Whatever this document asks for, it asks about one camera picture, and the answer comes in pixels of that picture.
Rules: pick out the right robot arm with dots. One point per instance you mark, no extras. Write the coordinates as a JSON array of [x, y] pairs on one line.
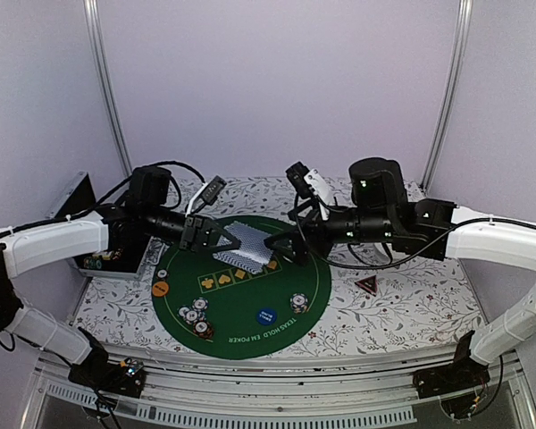
[[477, 236]]

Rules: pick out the black red triangle token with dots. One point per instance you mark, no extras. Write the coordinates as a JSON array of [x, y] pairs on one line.
[[368, 284]]

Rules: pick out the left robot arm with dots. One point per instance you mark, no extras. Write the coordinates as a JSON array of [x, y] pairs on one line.
[[22, 249]]

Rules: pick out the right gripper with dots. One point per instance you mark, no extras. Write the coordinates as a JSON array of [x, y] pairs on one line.
[[299, 248]]

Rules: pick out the blue small blind button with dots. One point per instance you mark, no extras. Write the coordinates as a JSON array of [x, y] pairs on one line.
[[266, 316]]

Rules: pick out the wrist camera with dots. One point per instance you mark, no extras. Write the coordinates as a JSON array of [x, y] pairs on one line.
[[206, 195], [309, 184]]

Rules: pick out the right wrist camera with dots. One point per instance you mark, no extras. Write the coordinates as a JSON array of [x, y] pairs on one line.
[[309, 184]]

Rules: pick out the poker chip stack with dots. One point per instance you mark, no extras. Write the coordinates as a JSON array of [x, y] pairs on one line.
[[298, 303], [194, 313]]

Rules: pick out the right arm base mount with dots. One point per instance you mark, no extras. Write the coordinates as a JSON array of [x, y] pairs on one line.
[[460, 374]]

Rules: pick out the round green poker mat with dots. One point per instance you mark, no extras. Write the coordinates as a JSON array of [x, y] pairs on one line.
[[235, 297]]

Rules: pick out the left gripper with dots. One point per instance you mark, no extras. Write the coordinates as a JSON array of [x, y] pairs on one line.
[[196, 235]]

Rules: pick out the front aluminium rail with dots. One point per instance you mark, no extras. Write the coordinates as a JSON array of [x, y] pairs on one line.
[[184, 390]]

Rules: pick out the left aluminium frame post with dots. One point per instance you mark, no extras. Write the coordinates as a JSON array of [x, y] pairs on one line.
[[96, 40]]

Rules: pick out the lower poker chip row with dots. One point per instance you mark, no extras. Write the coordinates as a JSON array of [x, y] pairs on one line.
[[95, 262]]

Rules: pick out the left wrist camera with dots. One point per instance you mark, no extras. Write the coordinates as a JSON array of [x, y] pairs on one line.
[[206, 195]]

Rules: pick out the orange big blind button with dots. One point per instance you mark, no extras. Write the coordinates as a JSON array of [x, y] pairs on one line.
[[160, 289]]

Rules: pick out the blue-backed card deck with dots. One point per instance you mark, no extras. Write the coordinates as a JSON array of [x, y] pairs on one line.
[[252, 255]]

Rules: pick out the right aluminium frame post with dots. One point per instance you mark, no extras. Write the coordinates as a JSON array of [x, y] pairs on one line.
[[463, 20]]

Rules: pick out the aluminium frame post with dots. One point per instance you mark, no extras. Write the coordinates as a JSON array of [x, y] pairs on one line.
[[463, 20], [96, 40]]

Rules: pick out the aluminium poker set case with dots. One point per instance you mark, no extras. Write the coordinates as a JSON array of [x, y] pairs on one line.
[[86, 237]]

